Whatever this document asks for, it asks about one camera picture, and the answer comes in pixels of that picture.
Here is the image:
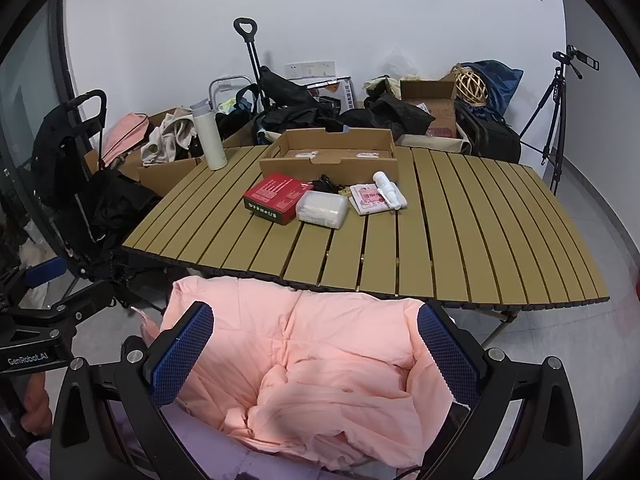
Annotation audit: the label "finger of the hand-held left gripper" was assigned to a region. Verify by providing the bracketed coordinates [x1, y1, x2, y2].
[0, 281, 119, 334]
[0, 257, 69, 303]

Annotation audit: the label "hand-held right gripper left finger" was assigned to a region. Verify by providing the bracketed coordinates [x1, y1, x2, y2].
[50, 301, 216, 480]

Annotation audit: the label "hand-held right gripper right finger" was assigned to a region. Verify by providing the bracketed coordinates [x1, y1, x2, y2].
[415, 302, 583, 480]

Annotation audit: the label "pink packet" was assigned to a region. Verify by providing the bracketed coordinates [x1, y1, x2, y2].
[348, 183, 397, 216]

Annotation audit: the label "red box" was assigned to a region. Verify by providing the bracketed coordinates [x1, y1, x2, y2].
[243, 173, 315, 225]

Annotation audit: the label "clear plastic bag package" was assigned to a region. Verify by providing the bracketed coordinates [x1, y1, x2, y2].
[295, 190, 350, 230]

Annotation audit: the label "black cable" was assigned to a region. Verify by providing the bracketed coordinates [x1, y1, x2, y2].
[312, 174, 347, 194]

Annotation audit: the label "shallow cardboard box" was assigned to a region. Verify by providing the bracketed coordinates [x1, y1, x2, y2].
[259, 128, 400, 187]

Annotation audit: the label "person's left hand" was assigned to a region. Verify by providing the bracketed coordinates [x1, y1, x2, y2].
[20, 374, 54, 439]

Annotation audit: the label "black stroller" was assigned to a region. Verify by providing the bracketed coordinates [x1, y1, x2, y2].
[31, 89, 167, 282]

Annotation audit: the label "lilac garment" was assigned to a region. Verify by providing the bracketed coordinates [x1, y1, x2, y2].
[25, 400, 326, 480]

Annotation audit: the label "pink down jacket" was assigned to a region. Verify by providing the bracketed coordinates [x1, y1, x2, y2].
[139, 275, 467, 472]

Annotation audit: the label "large cardboard box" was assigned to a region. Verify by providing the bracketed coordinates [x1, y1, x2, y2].
[84, 107, 206, 197]

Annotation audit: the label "pink bag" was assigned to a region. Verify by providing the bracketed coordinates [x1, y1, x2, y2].
[99, 113, 151, 167]

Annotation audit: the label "glass door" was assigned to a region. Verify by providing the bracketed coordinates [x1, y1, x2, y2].
[0, 0, 77, 241]

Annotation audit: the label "beige cloth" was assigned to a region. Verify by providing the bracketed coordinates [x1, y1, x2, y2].
[140, 113, 197, 167]

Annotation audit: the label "beige tote bag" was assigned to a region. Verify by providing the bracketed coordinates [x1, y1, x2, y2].
[399, 133, 472, 154]

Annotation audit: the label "white thermos bottle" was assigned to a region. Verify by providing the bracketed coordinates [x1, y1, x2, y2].
[189, 98, 229, 171]

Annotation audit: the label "black suitcase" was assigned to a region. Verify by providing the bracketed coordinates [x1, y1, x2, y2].
[454, 99, 523, 164]

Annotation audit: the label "open cardboard box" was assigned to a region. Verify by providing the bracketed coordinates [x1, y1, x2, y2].
[399, 72, 459, 139]

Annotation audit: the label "black tripod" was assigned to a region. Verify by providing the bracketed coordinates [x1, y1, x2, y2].
[519, 44, 599, 197]

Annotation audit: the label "woven rattan ball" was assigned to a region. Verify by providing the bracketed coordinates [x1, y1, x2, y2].
[453, 63, 488, 107]

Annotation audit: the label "dark blue bag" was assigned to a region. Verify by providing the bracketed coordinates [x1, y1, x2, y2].
[460, 59, 524, 122]

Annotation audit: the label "cream cloth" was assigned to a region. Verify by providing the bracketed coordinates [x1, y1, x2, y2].
[363, 73, 427, 99]

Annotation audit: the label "black clothing pile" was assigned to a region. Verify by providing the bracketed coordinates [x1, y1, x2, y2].
[249, 67, 437, 144]

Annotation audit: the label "printed carton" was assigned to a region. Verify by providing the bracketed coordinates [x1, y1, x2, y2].
[304, 77, 354, 111]

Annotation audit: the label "white frame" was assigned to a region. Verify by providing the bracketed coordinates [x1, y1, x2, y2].
[208, 75, 252, 112]

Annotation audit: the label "black trolley handle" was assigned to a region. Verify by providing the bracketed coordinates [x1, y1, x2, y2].
[233, 17, 274, 112]

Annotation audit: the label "white wall sockets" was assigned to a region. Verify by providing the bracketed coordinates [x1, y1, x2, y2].
[284, 61, 336, 79]

